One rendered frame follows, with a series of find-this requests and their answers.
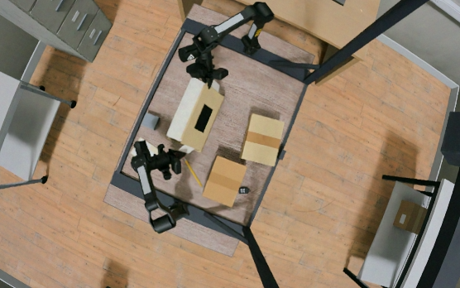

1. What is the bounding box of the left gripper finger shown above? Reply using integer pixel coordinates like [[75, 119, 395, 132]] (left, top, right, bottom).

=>
[[168, 148, 182, 155], [173, 152, 186, 160]]

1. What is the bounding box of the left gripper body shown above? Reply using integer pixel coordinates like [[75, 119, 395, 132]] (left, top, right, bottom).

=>
[[153, 144, 181, 175]]

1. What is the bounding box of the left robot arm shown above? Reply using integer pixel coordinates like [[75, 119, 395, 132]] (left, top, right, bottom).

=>
[[131, 140, 189, 234]]

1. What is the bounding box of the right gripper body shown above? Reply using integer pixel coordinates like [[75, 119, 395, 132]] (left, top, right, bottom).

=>
[[186, 55, 228, 80]]

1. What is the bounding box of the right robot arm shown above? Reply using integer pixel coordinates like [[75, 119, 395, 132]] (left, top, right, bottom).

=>
[[178, 2, 275, 79]]

